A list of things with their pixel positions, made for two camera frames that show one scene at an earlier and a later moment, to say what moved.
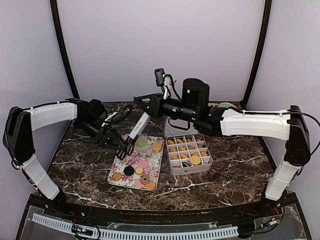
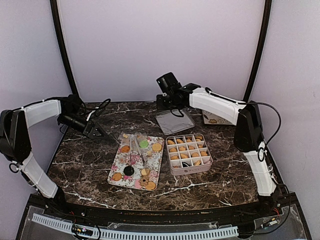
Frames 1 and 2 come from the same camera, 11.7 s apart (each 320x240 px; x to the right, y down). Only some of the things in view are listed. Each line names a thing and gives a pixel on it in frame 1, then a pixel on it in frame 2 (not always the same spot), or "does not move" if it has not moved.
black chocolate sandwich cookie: x=129 y=170 does not move
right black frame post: x=268 y=5 does not move
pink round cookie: x=143 y=164 -> x=137 y=184
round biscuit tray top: x=157 y=147 does not move
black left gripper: x=106 y=137 -> x=89 y=128
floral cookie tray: x=141 y=169 does not move
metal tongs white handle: x=128 y=146 -> x=134 y=136
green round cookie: x=142 y=143 does not move
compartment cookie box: x=188 y=154 does not move
